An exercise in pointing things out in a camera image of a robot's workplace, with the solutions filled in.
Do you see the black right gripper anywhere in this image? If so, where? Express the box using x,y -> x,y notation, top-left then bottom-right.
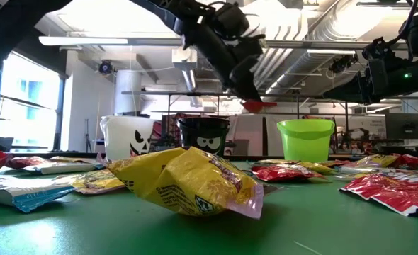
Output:
321,55 -> 418,106

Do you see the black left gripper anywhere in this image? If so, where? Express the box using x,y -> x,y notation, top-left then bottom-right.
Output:
211,4 -> 267,102

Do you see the black metal rack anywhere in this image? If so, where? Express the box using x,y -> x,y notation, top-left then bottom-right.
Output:
120,90 -> 418,157

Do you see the black ceiling spotlight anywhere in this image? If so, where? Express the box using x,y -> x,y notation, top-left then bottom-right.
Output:
328,52 -> 359,74
98,59 -> 113,75

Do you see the white cabinet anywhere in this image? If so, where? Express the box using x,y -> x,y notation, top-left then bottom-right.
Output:
230,113 -> 284,157

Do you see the lime green plastic bucket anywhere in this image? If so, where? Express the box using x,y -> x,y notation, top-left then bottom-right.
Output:
276,118 -> 336,163

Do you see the black monster face bucket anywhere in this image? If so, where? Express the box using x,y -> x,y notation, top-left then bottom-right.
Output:
176,116 -> 230,158

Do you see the black computer monitor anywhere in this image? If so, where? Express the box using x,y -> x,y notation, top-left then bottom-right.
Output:
385,113 -> 418,140

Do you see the white jack-o-lantern bucket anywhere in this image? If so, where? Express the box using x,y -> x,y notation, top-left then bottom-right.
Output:
99,115 -> 156,161

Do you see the black tripod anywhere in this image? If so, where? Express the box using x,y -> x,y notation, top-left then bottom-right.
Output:
83,118 -> 94,153

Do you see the ceiling light strip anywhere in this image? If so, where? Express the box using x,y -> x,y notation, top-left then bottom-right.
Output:
38,35 -> 181,47

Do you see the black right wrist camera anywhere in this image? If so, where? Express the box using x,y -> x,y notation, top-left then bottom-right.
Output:
361,36 -> 398,63

